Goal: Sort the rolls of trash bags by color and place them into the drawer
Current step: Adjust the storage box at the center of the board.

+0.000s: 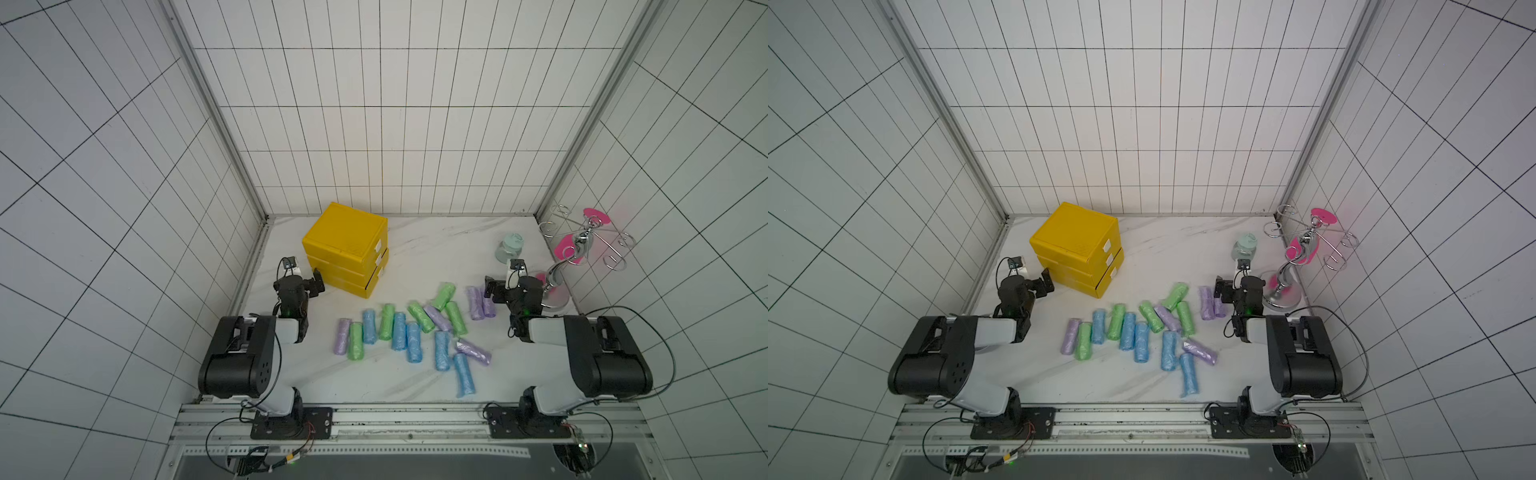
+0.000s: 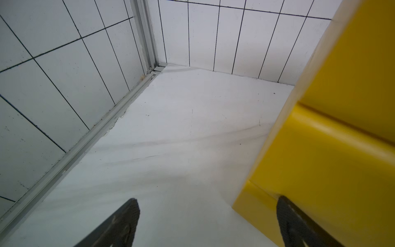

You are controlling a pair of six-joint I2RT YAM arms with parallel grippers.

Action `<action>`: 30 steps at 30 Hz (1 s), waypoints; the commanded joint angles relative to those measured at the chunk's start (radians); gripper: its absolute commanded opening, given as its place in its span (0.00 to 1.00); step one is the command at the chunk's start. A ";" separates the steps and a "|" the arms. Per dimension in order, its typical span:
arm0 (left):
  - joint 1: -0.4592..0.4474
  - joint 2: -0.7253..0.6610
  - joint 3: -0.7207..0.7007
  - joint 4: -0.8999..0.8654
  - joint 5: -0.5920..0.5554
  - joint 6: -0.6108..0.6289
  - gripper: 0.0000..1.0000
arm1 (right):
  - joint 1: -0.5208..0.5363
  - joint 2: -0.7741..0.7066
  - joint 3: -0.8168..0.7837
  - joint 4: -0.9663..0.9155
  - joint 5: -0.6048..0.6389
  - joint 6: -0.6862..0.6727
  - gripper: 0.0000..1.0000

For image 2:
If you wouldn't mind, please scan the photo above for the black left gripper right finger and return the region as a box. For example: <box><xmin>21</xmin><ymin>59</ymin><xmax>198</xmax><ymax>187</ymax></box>
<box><xmin>276</xmin><ymin>196</ymin><xmax>342</xmax><ymax>247</ymax></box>

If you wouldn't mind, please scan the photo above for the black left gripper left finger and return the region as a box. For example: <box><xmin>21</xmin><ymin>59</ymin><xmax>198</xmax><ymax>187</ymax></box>
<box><xmin>76</xmin><ymin>198</ymin><xmax>141</xmax><ymax>247</ymax></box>

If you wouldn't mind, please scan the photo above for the yellow plastic drawer cabinet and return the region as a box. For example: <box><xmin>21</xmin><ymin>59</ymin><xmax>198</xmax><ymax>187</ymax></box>
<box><xmin>232</xmin><ymin>1</ymin><xmax>395</xmax><ymax>247</ymax></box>

